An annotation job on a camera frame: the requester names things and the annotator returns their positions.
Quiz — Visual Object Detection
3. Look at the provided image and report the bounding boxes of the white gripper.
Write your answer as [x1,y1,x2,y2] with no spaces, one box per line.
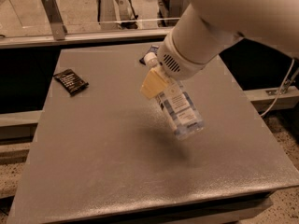
[140,31,206,99]

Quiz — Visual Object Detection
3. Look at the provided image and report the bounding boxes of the blue label plastic bottle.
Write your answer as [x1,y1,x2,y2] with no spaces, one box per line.
[145,55,204,140]

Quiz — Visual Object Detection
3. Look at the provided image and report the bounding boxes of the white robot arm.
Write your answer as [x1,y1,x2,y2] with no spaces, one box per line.
[141,0,299,99]

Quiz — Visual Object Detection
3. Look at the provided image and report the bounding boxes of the dark blue snack packet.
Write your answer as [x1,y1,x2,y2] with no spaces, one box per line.
[139,45,159,65]

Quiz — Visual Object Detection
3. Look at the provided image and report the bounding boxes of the grey table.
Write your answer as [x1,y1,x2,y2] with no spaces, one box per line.
[7,43,298,224]

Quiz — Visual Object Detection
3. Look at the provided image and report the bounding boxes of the black snack packet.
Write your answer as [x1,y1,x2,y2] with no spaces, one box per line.
[53,69,89,96]

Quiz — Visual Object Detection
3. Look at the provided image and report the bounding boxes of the metal frame rail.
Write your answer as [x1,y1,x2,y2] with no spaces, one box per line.
[0,27,172,49]

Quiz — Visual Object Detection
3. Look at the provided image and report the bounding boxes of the left metal bracket post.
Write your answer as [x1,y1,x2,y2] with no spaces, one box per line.
[41,0,67,40]

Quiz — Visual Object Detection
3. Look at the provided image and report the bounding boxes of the white cable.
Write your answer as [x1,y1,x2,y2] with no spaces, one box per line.
[260,58,296,119]

